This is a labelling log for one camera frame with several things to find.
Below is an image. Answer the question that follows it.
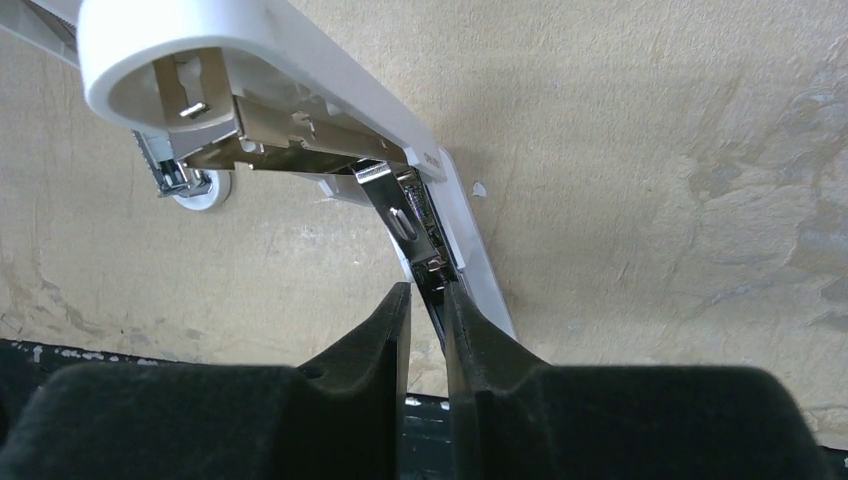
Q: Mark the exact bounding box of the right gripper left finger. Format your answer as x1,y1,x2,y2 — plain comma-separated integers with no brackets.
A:
1,283,411,479

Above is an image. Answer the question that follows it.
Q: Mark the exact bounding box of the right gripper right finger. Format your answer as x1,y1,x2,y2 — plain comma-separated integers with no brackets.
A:
444,284,837,479

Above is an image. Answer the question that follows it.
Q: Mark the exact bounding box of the long white stapler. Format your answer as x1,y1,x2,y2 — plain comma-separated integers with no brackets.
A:
1,1,515,335

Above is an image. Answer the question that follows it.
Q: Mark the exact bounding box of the black base bar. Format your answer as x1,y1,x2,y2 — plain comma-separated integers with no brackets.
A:
0,337,848,480

